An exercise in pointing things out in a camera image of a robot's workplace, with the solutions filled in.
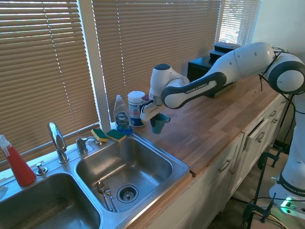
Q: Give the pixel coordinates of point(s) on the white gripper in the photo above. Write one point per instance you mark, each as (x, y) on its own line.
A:
(150, 111)

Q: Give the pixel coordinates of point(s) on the teal ceramic mug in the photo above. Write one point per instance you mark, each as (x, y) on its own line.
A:
(157, 125)

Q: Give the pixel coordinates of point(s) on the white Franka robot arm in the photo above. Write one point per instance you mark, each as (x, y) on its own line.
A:
(247, 62)

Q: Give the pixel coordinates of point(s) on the stainless steel double sink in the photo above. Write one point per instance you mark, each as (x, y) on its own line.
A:
(133, 164)

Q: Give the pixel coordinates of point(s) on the sink drain strainer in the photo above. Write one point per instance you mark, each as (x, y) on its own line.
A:
(127, 193)

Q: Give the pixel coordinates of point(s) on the chrome sink sprayer knob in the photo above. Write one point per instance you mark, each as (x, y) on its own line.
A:
(41, 169)

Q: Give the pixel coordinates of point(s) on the white wipes canister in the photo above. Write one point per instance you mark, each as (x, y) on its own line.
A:
(134, 107)

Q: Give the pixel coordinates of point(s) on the clear dish soap bottle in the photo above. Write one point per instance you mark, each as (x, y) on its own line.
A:
(122, 117)

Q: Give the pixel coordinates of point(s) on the yellow green sponge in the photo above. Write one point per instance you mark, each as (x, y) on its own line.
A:
(99, 135)
(116, 136)

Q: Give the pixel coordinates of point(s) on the black countertop appliance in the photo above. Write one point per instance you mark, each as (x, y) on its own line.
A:
(200, 68)

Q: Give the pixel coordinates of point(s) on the metal fork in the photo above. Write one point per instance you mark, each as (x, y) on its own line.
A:
(110, 194)

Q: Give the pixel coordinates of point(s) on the metal spoon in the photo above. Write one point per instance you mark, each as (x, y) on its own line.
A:
(102, 190)

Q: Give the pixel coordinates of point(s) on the chrome kitchen faucet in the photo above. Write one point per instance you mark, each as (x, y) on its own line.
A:
(57, 140)

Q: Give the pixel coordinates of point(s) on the white kitchen cabinet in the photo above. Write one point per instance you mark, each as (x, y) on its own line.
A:
(224, 190)

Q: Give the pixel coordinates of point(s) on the wide tan window blind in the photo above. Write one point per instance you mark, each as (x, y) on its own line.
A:
(43, 71)

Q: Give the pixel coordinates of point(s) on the black clamp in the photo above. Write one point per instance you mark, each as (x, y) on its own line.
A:
(274, 156)
(258, 211)

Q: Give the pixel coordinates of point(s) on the narrow tan window blind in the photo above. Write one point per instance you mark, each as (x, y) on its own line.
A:
(238, 21)

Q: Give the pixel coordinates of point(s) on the red spray bottle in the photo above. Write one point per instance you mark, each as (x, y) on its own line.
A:
(20, 167)

